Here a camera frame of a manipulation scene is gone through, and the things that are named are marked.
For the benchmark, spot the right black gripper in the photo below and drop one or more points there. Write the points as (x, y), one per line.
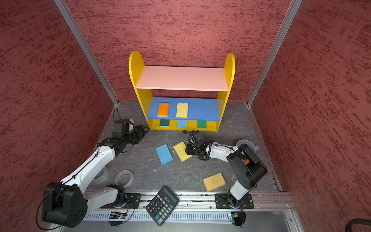
(189, 151)

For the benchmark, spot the left circuit board with wires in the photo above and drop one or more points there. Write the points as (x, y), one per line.
(117, 218)

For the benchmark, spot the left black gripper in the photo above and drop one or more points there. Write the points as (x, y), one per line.
(140, 128)

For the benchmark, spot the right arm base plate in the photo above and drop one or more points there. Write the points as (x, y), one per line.
(227, 201)

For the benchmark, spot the left aluminium corner post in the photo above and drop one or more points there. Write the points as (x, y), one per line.
(68, 17)

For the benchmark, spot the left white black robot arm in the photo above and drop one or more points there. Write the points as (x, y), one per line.
(67, 202)

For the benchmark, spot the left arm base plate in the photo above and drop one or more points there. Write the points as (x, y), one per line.
(134, 200)

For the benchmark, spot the dark green scrub sponge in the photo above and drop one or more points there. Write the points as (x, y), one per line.
(164, 123)

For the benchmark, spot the bright green sponge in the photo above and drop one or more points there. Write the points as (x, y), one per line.
(201, 124)

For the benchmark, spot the yellow sponge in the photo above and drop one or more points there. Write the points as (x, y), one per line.
(180, 149)
(213, 182)
(182, 110)

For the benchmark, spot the clear tape roll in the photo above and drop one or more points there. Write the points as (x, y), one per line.
(124, 178)

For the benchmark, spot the aluminium front rail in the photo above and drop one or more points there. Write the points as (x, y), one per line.
(200, 207)

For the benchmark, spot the circuit board with wires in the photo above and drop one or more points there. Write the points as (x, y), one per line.
(117, 218)
(238, 219)

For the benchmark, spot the right circuit board with wires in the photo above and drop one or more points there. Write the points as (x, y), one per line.
(238, 219)

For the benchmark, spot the orange sponge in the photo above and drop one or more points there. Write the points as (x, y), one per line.
(163, 109)

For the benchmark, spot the aluminium corner post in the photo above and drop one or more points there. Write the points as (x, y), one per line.
(68, 17)
(286, 23)

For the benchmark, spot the grey tape roll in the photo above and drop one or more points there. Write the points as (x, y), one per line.
(102, 175)

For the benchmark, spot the grey plastic cup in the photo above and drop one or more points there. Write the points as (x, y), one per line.
(248, 143)

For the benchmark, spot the yellow shelf pink blue boards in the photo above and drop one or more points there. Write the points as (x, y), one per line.
(146, 78)

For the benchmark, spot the blue sponge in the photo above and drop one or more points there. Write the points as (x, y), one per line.
(182, 124)
(164, 154)

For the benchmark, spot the black calculator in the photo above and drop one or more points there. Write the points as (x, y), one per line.
(162, 205)

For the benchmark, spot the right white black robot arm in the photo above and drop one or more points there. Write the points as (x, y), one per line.
(247, 167)

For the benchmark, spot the right aluminium corner post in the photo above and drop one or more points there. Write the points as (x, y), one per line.
(286, 23)

